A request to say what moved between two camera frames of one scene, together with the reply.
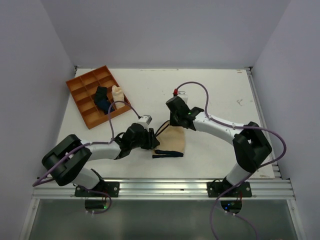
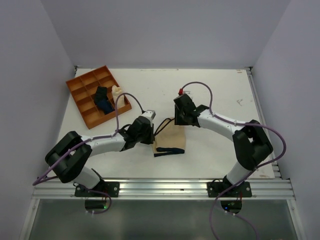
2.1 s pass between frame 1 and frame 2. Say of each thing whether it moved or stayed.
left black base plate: stayed
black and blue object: stayed
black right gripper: moved
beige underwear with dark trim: stayed
